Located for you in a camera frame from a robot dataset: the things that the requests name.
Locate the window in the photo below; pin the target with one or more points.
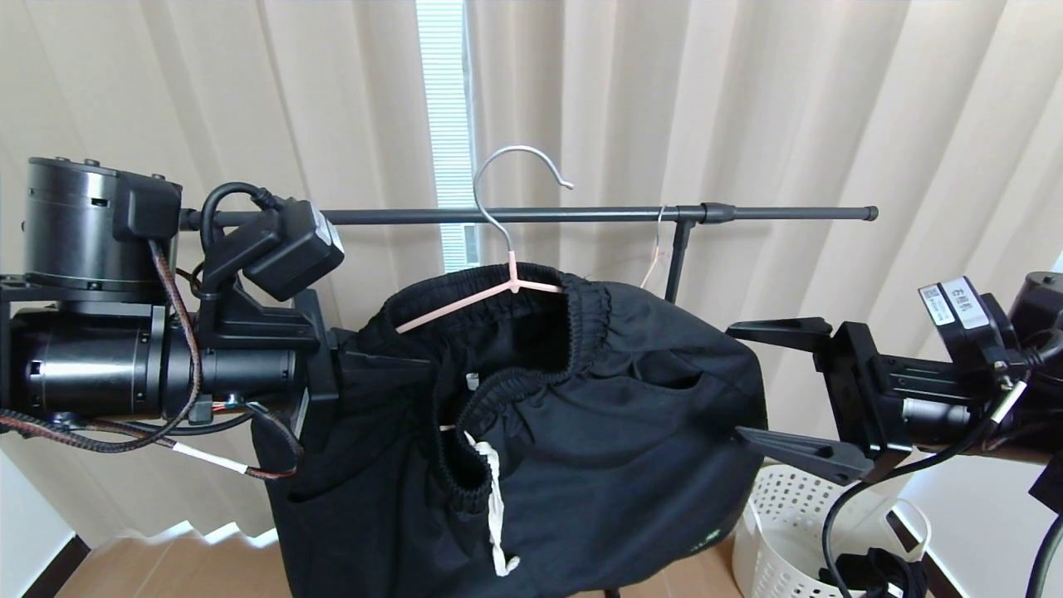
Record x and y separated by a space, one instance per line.
448 100

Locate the black garment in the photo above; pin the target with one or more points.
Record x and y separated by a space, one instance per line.
872 577

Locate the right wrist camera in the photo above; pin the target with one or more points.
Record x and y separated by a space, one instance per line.
963 307

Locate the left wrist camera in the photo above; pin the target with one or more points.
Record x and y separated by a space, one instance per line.
299 249

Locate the pink clothes hanger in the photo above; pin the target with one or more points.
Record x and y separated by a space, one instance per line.
465 303
656 266

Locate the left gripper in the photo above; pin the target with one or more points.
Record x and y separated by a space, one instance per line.
100 365

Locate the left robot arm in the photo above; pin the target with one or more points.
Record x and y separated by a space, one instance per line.
83 224

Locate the white laundry basket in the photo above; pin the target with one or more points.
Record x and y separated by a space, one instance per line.
781 540

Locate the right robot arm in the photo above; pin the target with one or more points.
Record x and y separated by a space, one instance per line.
1042 307

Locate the black clothes rack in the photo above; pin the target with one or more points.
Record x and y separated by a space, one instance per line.
598 214

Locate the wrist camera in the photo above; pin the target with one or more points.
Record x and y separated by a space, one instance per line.
299 249
963 307

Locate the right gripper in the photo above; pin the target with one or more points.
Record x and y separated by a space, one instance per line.
872 399

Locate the beige curtain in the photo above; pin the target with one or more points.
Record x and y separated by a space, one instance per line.
789 108
208 100

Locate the black shorts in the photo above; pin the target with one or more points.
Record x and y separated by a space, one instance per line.
623 415

